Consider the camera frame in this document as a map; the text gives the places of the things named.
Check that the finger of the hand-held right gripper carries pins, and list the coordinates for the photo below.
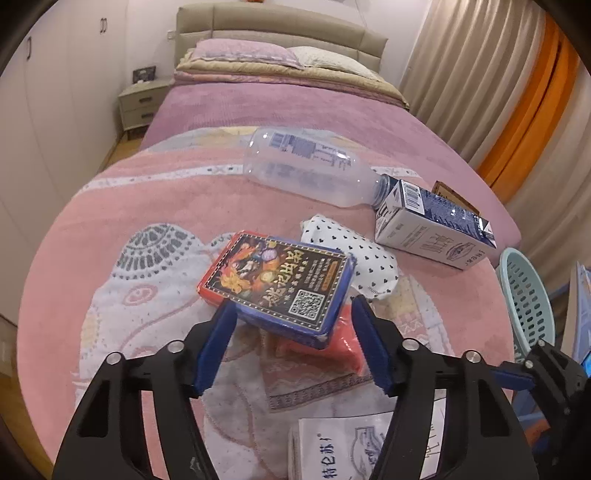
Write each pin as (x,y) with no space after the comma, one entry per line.
(510,376)

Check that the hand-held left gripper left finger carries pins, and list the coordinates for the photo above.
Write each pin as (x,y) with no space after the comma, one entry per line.
(214,350)

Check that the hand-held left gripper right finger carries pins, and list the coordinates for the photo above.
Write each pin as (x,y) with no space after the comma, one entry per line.
(371,346)

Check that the red snack packet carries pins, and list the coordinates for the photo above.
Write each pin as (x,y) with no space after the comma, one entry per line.
(344,341)

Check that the light blue plastic basket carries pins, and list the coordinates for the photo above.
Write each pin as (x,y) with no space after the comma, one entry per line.
(531,300)

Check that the white heart-print bag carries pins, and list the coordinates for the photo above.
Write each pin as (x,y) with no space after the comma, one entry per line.
(364,258)

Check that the red and blue card box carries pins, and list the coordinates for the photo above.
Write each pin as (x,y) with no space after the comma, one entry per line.
(277,277)

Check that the clear plastic bottle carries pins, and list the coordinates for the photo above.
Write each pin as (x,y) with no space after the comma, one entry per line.
(304,166)

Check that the pink printed blanket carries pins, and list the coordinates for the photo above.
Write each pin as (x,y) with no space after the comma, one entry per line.
(138,230)

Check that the brown cardboard piece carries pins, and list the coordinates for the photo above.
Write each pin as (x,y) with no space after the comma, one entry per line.
(450,194)

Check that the bed with purple cover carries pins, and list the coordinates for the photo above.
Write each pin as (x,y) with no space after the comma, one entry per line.
(277,106)

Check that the beige nightstand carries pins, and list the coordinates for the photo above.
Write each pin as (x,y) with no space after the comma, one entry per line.
(138,101)

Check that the orange curtain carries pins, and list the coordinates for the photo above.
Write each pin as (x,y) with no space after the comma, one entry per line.
(531,106)

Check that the beige folded quilt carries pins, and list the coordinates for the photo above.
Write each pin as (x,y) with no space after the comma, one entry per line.
(286,76)

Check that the white wardrobe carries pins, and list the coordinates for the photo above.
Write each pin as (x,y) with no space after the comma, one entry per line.
(46,115)

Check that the white dotted pillow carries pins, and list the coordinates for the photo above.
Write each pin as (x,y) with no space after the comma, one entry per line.
(332,59)

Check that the beige curtain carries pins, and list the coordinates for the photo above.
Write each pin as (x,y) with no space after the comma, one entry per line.
(489,78)

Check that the purple pillow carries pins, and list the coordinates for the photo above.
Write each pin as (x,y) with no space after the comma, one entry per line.
(240,50)

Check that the beige padded headboard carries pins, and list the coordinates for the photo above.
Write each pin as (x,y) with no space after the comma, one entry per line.
(286,23)

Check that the dark picture frame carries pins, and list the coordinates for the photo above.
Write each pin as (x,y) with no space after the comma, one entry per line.
(144,74)

